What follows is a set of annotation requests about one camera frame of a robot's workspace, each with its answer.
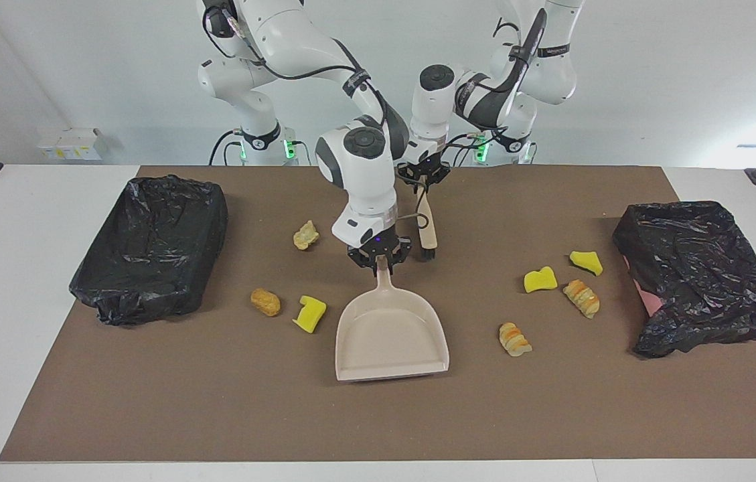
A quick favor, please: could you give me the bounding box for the beige plastic dustpan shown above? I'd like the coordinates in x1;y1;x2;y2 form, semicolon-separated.
335;256;451;382

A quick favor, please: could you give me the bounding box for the pale beige toy pastry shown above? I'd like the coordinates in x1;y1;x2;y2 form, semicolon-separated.
293;220;321;251

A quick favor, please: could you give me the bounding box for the yellow sponge piece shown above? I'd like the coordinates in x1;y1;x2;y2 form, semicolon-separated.
524;266;559;294
292;295;327;334
569;250;604;277

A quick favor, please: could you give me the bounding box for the brown scaly toy bread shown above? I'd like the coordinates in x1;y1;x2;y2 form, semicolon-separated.
250;288;282;317

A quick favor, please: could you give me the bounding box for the striped orange bread roll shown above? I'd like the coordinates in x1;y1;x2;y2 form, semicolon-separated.
498;322;533;357
562;279;601;319

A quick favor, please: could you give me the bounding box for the right black bag bin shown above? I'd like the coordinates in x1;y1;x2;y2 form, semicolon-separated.
69;175;229;327

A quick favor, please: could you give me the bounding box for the pink plastic bin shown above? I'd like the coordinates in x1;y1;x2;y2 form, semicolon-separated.
631;264;661;317

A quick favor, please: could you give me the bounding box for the black trash bag with pink bin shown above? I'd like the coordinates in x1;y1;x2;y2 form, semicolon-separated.
612;201;756;359

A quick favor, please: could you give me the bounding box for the brown table mat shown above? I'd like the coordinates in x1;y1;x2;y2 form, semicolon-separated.
0;165;756;463

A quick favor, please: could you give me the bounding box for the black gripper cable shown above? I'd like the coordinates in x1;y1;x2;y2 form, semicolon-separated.
201;4;423;226

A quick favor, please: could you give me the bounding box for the black base power cable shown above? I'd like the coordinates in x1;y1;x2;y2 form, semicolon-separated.
208;129;246;167

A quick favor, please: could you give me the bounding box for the white wall power box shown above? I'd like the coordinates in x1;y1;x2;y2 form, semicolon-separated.
37;127;108;161

